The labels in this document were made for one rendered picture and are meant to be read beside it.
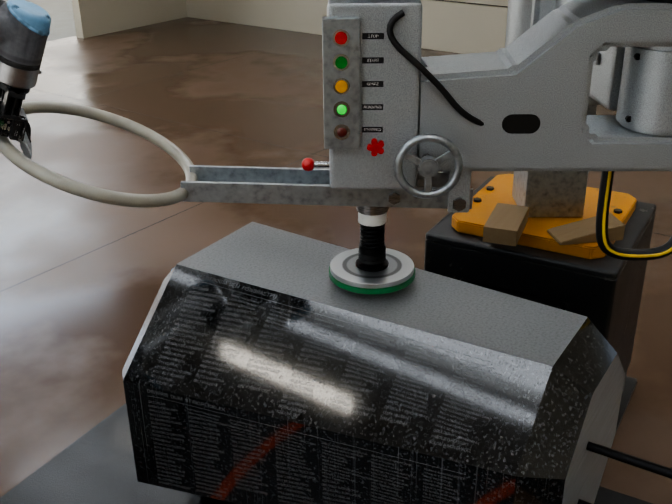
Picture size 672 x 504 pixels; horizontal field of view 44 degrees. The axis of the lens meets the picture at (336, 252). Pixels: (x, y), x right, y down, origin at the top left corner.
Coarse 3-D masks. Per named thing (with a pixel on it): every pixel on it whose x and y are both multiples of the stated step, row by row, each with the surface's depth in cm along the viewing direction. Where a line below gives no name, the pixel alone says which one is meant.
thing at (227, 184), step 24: (192, 168) 207; (216, 168) 207; (240, 168) 206; (264, 168) 206; (288, 168) 206; (192, 192) 198; (216, 192) 197; (240, 192) 197; (264, 192) 197; (288, 192) 197; (312, 192) 197; (336, 192) 196; (360, 192) 196; (384, 192) 196
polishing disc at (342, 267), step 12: (348, 252) 218; (396, 252) 217; (336, 264) 212; (348, 264) 211; (396, 264) 211; (408, 264) 211; (336, 276) 206; (348, 276) 205; (360, 276) 205; (372, 276) 205; (384, 276) 205; (396, 276) 205; (408, 276) 206; (372, 288) 202
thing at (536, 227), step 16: (496, 176) 298; (512, 176) 298; (480, 192) 284; (496, 192) 284; (592, 192) 283; (480, 208) 271; (592, 208) 270; (624, 208) 270; (464, 224) 262; (480, 224) 260; (528, 224) 259; (544, 224) 259; (560, 224) 259; (624, 224) 265; (528, 240) 253; (544, 240) 250; (576, 256) 247; (592, 256) 245
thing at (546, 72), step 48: (576, 0) 189; (624, 0) 177; (528, 48) 183; (576, 48) 177; (432, 96) 182; (480, 96) 182; (528, 96) 181; (576, 96) 181; (432, 144) 187; (480, 144) 186; (528, 144) 186; (576, 144) 186; (624, 144) 185
